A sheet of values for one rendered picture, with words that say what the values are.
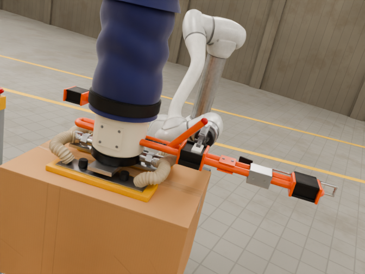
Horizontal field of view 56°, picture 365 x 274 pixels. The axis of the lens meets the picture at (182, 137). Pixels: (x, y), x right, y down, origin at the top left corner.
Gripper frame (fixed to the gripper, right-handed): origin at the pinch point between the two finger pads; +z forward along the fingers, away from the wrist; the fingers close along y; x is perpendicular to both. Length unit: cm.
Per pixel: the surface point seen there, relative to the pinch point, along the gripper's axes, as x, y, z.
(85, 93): 51, -2, -25
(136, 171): 18.5, 13.0, -2.4
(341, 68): -224, 14, -824
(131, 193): 14.5, 11.5, 14.4
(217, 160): -7.0, -0.2, -0.5
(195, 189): -2.7, 12.8, -2.0
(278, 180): -26.1, -1.2, 3.4
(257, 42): -10, 5, -885
